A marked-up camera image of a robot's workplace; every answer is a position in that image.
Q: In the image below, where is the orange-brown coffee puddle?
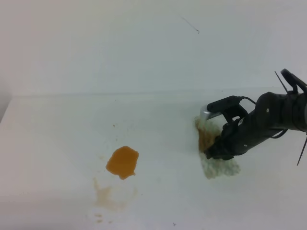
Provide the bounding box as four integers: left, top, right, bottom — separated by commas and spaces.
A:
106, 146, 139, 180

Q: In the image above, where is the green woven rag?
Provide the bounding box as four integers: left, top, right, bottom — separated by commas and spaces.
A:
194, 116, 240, 179

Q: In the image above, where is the faint dried coffee smear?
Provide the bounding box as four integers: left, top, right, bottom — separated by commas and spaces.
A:
93, 177, 138, 224

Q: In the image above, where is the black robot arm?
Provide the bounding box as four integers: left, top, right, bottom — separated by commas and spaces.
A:
204, 92, 307, 161

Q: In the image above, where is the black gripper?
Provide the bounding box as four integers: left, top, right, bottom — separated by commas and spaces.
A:
205, 92, 294, 160

